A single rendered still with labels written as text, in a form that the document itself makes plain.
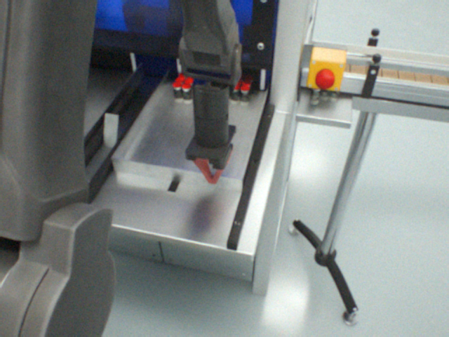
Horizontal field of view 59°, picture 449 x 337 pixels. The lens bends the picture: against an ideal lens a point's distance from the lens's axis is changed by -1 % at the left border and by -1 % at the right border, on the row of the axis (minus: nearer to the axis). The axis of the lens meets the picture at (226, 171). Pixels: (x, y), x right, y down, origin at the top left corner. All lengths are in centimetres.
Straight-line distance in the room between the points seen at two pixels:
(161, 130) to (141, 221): 25
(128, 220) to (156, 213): 5
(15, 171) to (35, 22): 7
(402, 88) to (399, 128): 148
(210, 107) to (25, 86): 44
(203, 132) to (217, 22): 20
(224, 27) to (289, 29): 33
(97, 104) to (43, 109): 81
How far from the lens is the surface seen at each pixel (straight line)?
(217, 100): 61
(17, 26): 20
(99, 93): 106
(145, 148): 86
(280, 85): 91
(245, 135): 87
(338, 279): 158
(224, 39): 54
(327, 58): 87
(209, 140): 65
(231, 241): 66
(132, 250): 162
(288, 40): 86
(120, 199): 77
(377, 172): 218
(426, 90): 105
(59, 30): 21
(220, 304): 161
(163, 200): 75
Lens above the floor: 144
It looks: 45 degrees down
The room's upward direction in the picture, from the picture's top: straight up
